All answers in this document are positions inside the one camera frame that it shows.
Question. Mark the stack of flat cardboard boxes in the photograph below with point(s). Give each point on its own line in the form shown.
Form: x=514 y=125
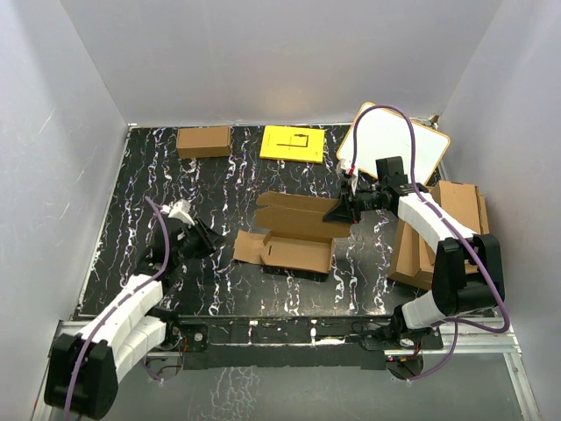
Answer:
x=412 y=261

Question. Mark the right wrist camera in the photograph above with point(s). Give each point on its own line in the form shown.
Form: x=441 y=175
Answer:
x=348 y=174

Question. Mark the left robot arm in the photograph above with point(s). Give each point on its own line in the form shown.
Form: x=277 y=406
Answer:
x=86 y=368

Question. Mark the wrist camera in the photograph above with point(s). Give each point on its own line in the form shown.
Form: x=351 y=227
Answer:
x=348 y=174
x=179 y=210

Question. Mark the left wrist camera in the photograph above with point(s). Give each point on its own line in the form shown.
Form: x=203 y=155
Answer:
x=179 y=210

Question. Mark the folded brown cardboard box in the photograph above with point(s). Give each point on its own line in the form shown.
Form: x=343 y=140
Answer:
x=204 y=142

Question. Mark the aluminium frame rail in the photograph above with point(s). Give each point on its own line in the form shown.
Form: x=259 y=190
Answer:
x=477 y=335

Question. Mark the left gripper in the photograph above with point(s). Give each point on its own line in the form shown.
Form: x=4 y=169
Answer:
x=210 y=240

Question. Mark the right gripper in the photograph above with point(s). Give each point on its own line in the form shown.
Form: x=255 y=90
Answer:
x=341 y=212

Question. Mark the yellow book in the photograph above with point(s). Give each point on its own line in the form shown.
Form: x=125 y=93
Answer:
x=292 y=144

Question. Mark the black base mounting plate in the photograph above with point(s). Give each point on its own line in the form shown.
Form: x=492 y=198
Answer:
x=367 y=342

